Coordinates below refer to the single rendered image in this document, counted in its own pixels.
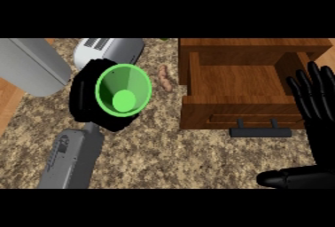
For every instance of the large grey appliance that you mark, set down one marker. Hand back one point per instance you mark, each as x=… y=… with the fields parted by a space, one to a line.
x=30 y=66

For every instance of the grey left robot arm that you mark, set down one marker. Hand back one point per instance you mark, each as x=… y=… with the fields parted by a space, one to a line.
x=70 y=161

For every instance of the wooden drawer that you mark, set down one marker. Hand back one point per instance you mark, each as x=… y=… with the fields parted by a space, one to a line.
x=238 y=97

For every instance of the small green object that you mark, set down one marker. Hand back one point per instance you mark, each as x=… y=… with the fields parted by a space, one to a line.
x=164 y=39

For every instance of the wooden cabinet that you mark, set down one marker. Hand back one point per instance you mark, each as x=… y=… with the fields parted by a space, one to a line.
x=248 y=50

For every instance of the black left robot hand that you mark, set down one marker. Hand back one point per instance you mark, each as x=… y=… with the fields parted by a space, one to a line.
x=83 y=100

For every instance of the green cup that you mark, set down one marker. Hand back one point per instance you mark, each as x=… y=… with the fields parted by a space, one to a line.
x=123 y=90

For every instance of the silver toaster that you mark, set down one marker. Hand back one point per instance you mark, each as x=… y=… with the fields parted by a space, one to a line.
x=111 y=50

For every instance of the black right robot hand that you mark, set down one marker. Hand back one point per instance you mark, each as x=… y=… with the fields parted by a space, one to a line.
x=321 y=124

